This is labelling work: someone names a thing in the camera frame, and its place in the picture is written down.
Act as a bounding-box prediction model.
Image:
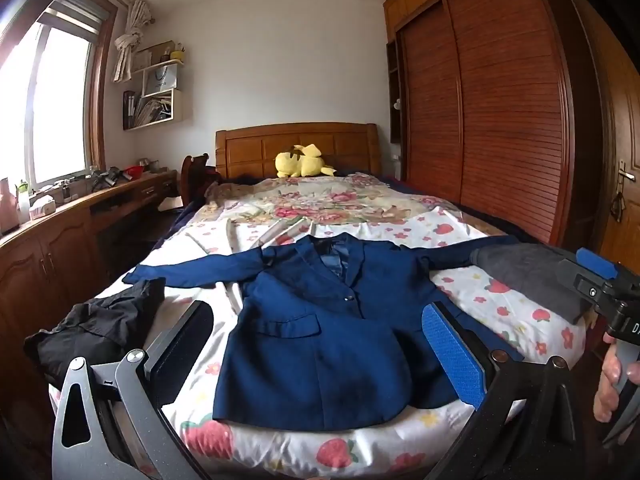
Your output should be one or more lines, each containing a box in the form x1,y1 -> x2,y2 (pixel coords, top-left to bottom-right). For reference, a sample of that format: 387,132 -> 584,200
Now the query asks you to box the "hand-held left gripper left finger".
52,300 -> 216,480

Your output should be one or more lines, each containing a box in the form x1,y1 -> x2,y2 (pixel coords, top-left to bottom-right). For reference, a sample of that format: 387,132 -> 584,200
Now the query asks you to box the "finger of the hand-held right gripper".
557,247 -> 621,311

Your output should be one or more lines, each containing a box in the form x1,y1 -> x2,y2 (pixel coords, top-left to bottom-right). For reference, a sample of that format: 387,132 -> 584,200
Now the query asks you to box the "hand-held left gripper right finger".
422,301 -> 583,480

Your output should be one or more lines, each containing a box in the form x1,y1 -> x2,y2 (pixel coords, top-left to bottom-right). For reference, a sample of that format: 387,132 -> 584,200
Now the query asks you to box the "navy blue blazer jacket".
122,232 -> 526,433

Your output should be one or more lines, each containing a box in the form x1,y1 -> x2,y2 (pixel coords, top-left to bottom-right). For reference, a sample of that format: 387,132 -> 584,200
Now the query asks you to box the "person's right hand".
594,332 -> 640,423

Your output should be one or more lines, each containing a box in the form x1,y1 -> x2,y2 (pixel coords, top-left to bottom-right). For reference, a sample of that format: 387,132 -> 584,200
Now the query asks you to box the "dark grey garment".
470,242 -> 596,323

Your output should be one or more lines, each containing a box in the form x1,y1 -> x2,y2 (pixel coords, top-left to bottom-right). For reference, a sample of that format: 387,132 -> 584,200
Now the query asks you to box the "strawberry print bed sheet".
47,205 -> 588,480

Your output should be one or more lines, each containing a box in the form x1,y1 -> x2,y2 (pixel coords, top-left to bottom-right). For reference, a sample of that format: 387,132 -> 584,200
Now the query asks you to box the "black garment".
24,277 -> 167,391

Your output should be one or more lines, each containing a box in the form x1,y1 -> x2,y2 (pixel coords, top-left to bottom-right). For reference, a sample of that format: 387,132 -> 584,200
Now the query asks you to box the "wooden door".
575,0 -> 640,281

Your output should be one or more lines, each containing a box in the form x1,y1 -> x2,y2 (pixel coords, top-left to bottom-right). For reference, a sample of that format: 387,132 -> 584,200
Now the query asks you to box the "wooden desk cabinet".
0,170 -> 178,361

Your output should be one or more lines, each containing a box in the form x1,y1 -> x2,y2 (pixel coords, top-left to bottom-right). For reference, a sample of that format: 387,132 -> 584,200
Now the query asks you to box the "wooden chair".
181,154 -> 221,211

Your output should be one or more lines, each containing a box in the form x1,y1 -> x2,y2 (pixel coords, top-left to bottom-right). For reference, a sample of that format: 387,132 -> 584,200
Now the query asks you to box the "wooden slatted wardrobe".
384,0 -> 608,256

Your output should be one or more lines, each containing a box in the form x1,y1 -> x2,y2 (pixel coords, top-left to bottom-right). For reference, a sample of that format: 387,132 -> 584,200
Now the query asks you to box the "floral quilt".
205,172 -> 463,236

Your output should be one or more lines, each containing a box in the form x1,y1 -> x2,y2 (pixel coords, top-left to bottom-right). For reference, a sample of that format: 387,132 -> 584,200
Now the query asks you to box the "wooden headboard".
215,122 -> 383,181

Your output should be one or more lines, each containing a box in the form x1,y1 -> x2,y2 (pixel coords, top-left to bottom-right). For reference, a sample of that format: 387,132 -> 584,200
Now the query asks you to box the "green capped bottle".
15,182 -> 31,223

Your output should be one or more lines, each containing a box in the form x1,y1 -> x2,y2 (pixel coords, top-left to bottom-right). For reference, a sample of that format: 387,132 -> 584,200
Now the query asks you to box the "yellow plush toy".
274,144 -> 337,179

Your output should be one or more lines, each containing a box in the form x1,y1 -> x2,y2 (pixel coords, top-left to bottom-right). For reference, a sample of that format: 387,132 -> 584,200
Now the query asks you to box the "pink bottle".
0,177 -> 16,236

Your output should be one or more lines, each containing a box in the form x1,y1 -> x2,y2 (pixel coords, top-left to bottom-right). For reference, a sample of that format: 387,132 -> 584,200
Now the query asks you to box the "white paper bag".
144,65 -> 178,96

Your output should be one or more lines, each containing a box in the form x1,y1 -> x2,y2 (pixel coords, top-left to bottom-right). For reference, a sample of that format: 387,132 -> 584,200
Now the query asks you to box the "window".
0,10 -> 108,191

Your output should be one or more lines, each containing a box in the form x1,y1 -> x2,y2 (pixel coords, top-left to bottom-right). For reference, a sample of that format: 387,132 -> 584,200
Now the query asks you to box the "tied beige curtain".
112,0 -> 151,82

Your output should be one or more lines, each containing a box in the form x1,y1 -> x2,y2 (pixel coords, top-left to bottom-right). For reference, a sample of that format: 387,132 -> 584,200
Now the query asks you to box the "grey roller blind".
47,0 -> 118,36

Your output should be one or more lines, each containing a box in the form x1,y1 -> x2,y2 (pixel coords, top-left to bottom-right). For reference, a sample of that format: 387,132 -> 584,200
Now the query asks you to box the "white wall shelf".
122,57 -> 193,131

